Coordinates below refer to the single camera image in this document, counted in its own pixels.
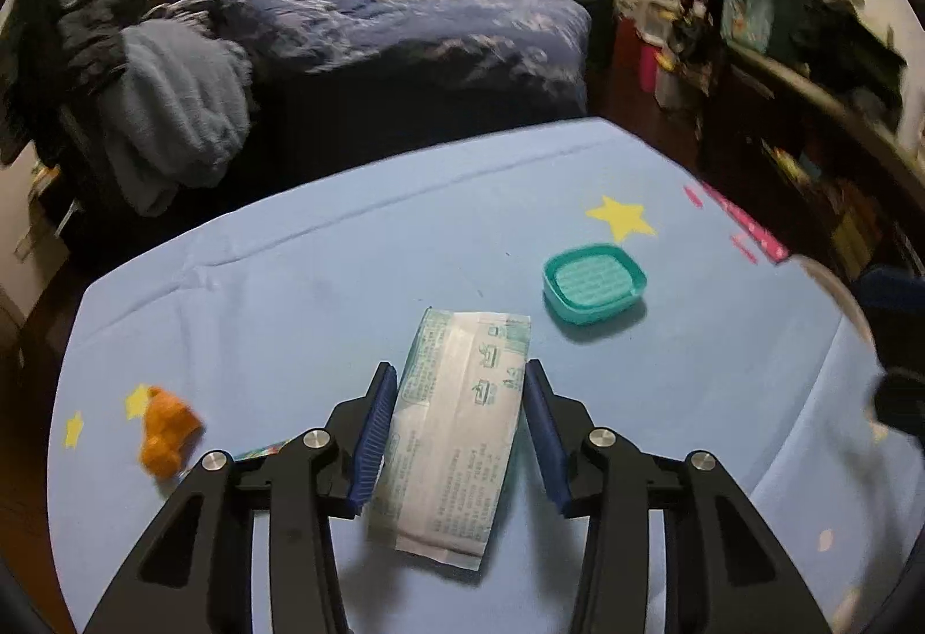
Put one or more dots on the green foil wrapper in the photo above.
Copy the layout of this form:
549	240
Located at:
260	453

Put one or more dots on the pink bag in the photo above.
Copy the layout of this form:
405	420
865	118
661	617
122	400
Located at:
650	69

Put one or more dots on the black puffer jacket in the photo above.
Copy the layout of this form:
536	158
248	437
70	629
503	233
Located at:
94	34

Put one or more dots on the light blue fleece blanket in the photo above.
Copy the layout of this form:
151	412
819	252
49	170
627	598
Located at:
173	106

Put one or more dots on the dark nightstand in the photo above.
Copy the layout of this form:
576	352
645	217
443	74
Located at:
50	222

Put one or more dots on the teal plastic soap dish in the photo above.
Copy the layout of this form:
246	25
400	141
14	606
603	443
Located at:
592	280

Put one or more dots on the white wall socket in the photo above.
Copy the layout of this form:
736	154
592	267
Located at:
23	247

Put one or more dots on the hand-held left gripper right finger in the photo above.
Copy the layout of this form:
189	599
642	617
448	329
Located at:
543	435

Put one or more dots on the orange toy bear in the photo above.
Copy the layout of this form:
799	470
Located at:
170	435

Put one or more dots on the red box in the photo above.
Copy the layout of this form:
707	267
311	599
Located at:
626	56

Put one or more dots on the dark blue patterned duvet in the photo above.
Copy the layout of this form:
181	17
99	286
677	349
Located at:
433	34

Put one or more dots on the teal bag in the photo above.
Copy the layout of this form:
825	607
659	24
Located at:
748	5

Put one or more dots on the dark cluttered shelf with coats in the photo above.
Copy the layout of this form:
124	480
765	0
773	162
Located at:
795	135

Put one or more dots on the white green-print packet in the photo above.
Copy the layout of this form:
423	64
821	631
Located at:
455	432

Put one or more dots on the black suitcase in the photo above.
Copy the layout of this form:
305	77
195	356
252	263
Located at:
589	20

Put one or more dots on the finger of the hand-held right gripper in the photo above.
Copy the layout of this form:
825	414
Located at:
894	293
902	401

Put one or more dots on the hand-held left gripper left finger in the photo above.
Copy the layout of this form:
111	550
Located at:
376	435

